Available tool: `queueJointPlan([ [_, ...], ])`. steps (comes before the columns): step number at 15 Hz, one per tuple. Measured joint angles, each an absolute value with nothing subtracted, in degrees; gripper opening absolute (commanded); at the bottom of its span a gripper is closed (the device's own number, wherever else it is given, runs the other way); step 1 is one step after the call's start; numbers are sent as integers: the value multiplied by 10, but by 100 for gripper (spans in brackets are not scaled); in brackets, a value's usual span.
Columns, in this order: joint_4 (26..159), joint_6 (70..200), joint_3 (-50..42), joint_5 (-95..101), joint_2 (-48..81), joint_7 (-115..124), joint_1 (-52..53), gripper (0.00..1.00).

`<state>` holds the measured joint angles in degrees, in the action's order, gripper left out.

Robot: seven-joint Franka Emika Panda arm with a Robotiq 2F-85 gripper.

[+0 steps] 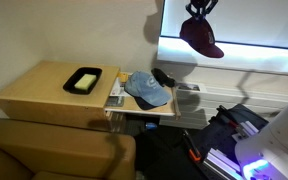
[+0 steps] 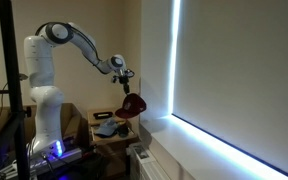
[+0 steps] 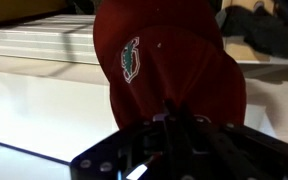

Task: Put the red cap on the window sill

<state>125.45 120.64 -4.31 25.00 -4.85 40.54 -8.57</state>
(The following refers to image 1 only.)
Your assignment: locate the white window sill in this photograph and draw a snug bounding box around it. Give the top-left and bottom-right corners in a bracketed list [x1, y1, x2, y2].
[156, 35, 288, 77]

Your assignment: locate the silver aluminium extrusion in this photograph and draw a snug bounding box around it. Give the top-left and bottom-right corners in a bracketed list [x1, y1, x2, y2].
[230, 120, 260, 143]
[201, 147, 244, 180]

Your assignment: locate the yellow sponge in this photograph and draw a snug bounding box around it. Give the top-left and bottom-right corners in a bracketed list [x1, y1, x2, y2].
[73, 73, 98, 92]

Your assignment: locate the black plastic tray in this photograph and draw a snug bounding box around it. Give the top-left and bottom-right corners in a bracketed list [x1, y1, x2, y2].
[62, 66, 104, 96]

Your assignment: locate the picture sticker on radiator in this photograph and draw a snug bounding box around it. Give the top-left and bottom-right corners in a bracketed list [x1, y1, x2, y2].
[176, 82, 208, 94]

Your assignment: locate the dark grey magazine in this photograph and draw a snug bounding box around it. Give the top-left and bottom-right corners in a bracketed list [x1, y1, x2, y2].
[105, 95, 126, 109]

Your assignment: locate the black headed brush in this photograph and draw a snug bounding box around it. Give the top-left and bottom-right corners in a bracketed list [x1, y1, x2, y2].
[150, 67, 177, 89]

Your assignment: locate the pull-out wooden shelf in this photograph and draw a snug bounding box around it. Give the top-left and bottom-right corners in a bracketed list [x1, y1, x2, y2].
[104, 71, 182, 121]

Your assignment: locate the light wooden cabinet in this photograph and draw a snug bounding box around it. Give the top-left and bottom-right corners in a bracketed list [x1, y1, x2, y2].
[0, 60, 121, 132]

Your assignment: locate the blue denim baseball cap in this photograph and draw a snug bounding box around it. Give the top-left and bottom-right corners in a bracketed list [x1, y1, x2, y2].
[123, 70, 173, 111]

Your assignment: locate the yellow booklet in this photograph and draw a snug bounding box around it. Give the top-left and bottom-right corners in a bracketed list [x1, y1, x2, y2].
[116, 72, 131, 84]

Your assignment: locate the small blue object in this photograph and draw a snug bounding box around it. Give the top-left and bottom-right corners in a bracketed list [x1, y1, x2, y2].
[145, 122, 159, 131]

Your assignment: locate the red baseball cap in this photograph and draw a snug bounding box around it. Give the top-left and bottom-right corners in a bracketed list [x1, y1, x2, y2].
[179, 16, 225, 59]

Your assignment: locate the orange black bar clamp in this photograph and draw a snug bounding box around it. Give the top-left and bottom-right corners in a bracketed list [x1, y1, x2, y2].
[182, 129, 203, 164]
[216, 104, 242, 130]

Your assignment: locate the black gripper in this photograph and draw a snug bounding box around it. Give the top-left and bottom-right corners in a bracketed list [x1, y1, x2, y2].
[184, 0, 220, 18]

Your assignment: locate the window with white blind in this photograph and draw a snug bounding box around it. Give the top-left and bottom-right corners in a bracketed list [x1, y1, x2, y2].
[159, 0, 288, 52]

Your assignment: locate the black perforated robot table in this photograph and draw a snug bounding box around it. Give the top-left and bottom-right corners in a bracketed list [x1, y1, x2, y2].
[182, 103, 270, 180]

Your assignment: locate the brown leather sofa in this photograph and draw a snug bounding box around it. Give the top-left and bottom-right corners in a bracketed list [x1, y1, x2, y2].
[0, 117, 138, 180]

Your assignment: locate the white printed magazine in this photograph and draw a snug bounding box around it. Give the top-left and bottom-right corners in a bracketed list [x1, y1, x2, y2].
[109, 76, 132, 99]

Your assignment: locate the white wall radiator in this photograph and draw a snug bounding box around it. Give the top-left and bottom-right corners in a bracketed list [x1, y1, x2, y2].
[158, 81, 288, 131]

